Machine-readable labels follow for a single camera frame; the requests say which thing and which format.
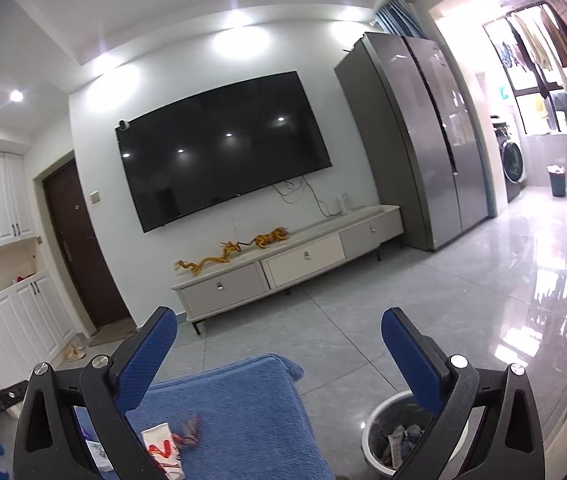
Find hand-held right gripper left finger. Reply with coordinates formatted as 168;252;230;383
12;306;179;480

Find gold tiger ornament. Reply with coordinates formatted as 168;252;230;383
254;228;290;250

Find blue waste bin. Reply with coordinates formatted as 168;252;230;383
546;165;567;197

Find crumpled wrappers in bin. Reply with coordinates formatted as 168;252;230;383
371;424;427;468

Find hanging laundry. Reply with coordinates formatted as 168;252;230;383
493;2;567;106

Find blue fluffy blanket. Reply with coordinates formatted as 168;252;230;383
73;354;337;480

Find black wall television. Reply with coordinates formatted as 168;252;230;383
116;71;334;234

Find dark brown door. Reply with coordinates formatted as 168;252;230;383
43;157;132;333

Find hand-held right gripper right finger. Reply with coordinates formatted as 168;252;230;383
381;307;547;480

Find brown doormat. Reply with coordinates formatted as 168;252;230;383
87;324;137;347

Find white grey television cabinet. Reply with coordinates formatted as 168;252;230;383
172;205;404;336

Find grey washing machine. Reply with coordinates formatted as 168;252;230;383
491;115;527;203

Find silver double-door refrigerator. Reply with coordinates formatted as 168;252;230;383
334;31;489;252

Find blue curtain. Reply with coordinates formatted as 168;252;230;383
376;0;419;38

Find grey wrapper with red ribbon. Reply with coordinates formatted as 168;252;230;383
173;412;204;448

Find white printed plastic bag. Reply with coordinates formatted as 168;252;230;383
83;440;114;473

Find grey round trash bin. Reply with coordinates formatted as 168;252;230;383
365;391;444;477

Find gold dragon ornament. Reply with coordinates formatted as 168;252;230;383
174;241;254;277

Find white base cabinets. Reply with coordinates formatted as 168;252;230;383
0;269;79;397

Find red and white packaging bag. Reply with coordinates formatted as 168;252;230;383
142;422;185;480

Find balcony window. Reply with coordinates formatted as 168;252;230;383
483;2;567;135

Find white television cables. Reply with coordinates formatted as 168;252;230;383
272;176;340;217

